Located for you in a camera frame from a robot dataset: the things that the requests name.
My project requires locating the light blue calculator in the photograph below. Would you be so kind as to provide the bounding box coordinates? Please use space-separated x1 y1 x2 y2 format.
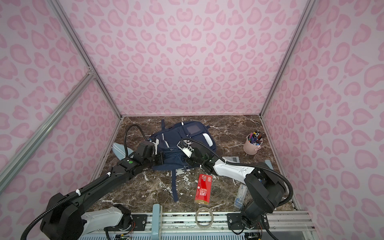
223 156 240 163

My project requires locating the teal ruler stand post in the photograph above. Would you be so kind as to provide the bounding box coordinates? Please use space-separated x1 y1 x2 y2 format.
151 204 163 240

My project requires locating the navy blue student backpack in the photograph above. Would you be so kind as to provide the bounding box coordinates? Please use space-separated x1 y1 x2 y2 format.
149 120 217 202

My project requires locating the clear tape roll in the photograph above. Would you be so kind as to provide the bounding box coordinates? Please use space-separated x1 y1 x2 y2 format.
195 207 214 229

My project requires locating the red rectangular box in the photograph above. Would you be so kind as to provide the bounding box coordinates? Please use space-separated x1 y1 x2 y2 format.
195 174 213 205

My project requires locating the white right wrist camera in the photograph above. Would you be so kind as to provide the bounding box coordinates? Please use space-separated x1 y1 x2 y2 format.
177 140 194 158

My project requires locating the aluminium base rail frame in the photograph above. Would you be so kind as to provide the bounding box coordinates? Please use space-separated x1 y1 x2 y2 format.
55 210 319 240

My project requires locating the clear plastic pen case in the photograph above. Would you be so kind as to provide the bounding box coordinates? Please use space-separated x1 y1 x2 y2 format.
234 184 248 209

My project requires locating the light blue pencil pouch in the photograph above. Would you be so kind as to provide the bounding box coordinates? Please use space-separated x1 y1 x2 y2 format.
112 143 133 160

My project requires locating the pink pen holder cup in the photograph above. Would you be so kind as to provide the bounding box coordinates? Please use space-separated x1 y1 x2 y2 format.
244 131 264 155

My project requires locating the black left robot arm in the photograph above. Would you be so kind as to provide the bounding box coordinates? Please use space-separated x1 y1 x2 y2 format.
21 137 164 240

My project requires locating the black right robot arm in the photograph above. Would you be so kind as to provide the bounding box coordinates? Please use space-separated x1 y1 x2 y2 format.
177 138 294 232

